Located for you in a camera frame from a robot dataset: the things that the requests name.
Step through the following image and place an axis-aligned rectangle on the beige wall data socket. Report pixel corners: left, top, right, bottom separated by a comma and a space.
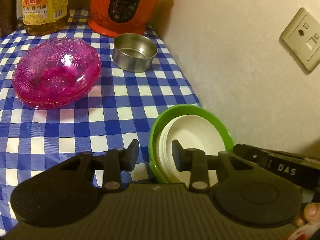
280, 8, 320, 73

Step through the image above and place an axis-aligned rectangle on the green plastic bowl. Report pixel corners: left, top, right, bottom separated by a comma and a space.
148, 105, 234, 186

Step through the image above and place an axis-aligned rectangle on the operator hand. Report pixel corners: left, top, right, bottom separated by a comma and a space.
295, 203, 320, 227

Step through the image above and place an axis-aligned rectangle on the blue white checkered tablecloth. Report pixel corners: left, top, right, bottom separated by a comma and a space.
1, 10, 200, 235

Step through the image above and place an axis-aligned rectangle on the white round bowl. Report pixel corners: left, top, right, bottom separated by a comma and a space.
155, 115, 226, 186

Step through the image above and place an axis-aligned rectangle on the red electric rice cooker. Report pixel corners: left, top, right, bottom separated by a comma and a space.
88, 0, 159, 37

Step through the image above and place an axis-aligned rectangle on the dark brown jar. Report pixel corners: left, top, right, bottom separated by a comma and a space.
0, 0, 17, 37

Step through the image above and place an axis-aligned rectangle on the large purple plastic plate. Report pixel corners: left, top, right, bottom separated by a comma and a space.
12, 37, 102, 109

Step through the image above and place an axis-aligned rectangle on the large cooking oil bottle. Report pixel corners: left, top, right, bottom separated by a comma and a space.
21, 0, 70, 36

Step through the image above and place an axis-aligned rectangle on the black DAS handle bar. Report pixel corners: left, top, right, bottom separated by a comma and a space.
233, 144, 319, 192

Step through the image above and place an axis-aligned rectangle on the round steel tin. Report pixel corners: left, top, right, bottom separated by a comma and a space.
112, 33, 158, 73

